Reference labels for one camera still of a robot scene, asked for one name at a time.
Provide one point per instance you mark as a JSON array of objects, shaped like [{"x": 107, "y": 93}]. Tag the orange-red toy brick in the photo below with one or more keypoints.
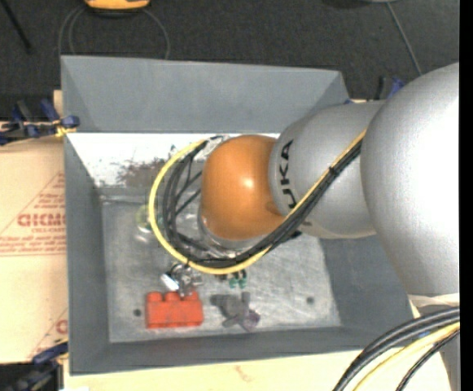
[{"x": 173, "y": 312}]

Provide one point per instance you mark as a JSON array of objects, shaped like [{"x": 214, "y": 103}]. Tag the grey and purple toy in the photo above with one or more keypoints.
[{"x": 232, "y": 306}]

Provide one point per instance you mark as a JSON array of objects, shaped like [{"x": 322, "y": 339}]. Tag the clear glass thing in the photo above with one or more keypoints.
[{"x": 143, "y": 218}]

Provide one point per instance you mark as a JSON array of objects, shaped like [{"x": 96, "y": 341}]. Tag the grey metal bin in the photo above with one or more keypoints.
[{"x": 203, "y": 96}]

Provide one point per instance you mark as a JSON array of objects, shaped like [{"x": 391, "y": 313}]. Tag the brown cardboard board, red print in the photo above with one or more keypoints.
[{"x": 24, "y": 185}]

